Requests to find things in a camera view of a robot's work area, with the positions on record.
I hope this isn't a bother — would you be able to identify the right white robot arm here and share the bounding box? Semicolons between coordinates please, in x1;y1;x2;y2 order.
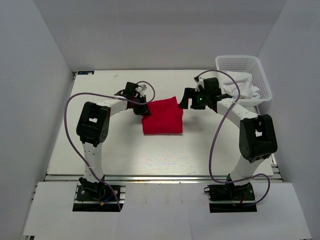
178;77;278;200

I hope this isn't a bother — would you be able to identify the white crumpled t shirt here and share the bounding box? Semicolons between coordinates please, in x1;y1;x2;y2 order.
219;71;260;100

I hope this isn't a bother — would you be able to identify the blue label sticker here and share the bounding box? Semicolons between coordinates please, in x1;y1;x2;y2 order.
77;70;95;75

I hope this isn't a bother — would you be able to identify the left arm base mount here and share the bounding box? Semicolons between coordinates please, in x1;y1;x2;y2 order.
72;184;121;213

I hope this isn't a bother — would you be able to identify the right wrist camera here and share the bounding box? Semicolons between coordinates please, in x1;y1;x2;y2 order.
194;76;205;92

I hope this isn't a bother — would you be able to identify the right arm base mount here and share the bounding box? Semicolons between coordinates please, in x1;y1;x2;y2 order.
203;183;257;213

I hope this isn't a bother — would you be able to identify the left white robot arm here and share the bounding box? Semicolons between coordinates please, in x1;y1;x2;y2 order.
76;81;151;200

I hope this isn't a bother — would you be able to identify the aluminium table rail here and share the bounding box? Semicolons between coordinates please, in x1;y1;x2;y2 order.
43;174;286;183

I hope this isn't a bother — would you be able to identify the white plastic basket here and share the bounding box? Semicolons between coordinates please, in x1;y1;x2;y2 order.
215;55;273;107

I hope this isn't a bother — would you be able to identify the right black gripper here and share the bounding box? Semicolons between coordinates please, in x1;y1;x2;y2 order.
178;87;211;110

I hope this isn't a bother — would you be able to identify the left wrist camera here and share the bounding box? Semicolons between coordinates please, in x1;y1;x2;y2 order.
135;84;147;98

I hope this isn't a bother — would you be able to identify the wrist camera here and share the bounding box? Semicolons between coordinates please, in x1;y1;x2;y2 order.
135;84;147;98
194;76;205;92

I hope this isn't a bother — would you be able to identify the red t shirt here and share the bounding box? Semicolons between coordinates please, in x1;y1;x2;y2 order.
141;96;184;135

